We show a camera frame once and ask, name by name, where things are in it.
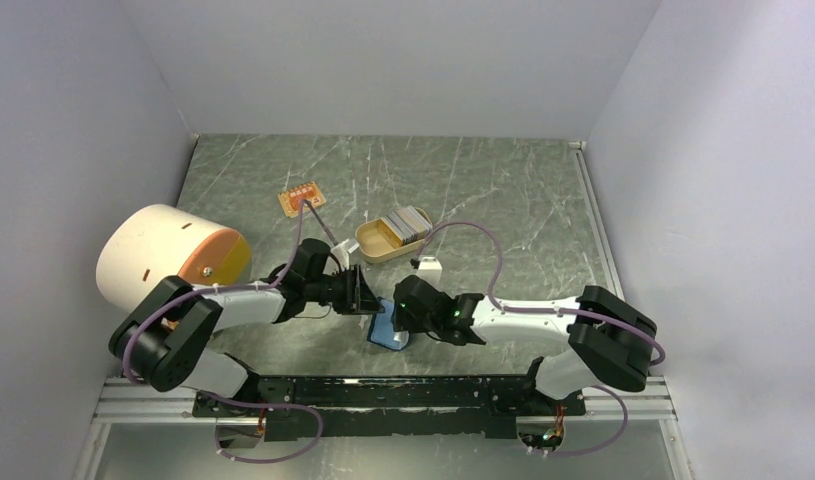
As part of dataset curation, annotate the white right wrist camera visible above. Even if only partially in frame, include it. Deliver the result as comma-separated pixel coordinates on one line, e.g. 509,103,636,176
410,255,443,289

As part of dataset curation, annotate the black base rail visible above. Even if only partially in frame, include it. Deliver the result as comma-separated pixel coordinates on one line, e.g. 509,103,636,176
192,367,586,442

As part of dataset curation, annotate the stack of cards in tray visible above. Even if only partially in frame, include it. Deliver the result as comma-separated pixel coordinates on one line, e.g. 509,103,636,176
381,206,433,246

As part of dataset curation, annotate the large white cylinder roll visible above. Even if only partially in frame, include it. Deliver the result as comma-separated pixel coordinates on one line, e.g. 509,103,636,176
95,204,252,312

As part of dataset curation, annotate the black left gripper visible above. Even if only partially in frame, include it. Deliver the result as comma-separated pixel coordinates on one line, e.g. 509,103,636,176
305,264,385,315

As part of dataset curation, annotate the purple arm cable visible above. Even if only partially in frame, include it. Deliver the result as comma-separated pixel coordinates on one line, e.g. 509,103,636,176
413,221,667,460
122,198,339,386

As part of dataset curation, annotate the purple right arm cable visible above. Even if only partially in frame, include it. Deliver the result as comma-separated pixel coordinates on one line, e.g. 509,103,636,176
413,221,667,460

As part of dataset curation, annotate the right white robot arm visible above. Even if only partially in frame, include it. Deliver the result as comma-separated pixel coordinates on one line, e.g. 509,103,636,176
393,275,664,414

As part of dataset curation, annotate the beige oval card tray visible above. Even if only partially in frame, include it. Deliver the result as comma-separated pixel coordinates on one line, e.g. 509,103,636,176
355,207,433,264

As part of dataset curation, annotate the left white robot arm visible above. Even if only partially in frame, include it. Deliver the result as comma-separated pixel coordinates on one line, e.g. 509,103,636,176
108,238,384,416

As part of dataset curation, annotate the blue leather card holder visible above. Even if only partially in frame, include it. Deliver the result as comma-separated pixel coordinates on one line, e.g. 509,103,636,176
366,297,410,351

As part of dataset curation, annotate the aluminium frame rail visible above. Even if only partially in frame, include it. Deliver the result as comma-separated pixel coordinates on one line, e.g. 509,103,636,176
74,378,693,479

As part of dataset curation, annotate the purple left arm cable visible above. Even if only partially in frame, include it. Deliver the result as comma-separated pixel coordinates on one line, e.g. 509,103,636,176
122,198,339,386

